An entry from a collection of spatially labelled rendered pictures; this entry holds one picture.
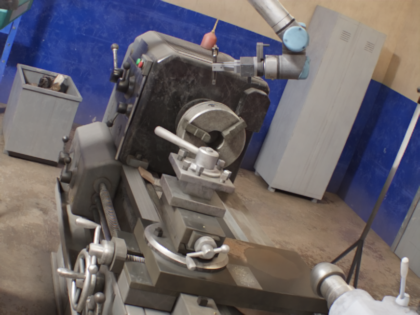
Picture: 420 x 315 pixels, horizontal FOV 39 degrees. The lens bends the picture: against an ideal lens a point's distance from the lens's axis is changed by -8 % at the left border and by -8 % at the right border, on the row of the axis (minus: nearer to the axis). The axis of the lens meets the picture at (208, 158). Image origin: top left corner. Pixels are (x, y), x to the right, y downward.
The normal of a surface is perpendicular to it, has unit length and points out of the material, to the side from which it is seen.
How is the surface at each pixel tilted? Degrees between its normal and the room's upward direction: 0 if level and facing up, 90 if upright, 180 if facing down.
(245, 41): 90
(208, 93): 90
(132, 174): 36
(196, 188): 90
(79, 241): 0
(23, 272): 0
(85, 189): 90
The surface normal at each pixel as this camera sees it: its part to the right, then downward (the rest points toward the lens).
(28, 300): 0.35, -0.90
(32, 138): 0.35, 0.38
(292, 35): -0.03, 0.31
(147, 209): -0.24, -0.88
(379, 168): -0.90, -0.25
